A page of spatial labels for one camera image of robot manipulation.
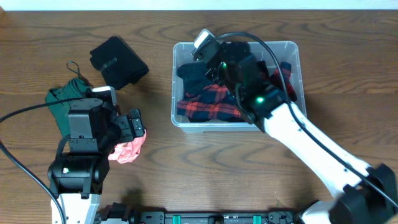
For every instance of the red plaid flannel shirt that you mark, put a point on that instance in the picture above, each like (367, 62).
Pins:
(213, 103)

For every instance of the dark navy garment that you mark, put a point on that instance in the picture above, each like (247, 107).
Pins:
(194, 77)

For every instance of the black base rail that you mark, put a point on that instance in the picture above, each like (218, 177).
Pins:
(121, 213)

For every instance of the black folded garment with tape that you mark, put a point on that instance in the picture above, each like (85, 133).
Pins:
(118, 63)

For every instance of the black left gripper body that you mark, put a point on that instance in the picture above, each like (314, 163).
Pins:
(125, 127)

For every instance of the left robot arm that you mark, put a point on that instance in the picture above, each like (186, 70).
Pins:
(76, 177)

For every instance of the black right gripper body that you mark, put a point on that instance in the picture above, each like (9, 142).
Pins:
(214, 73)

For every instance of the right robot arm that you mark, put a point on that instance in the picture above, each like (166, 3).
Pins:
(361, 193)

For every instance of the clear plastic storage bin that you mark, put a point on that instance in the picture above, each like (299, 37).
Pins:
(285, 51)

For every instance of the pink garment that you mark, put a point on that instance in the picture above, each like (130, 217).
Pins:
(126, 152)

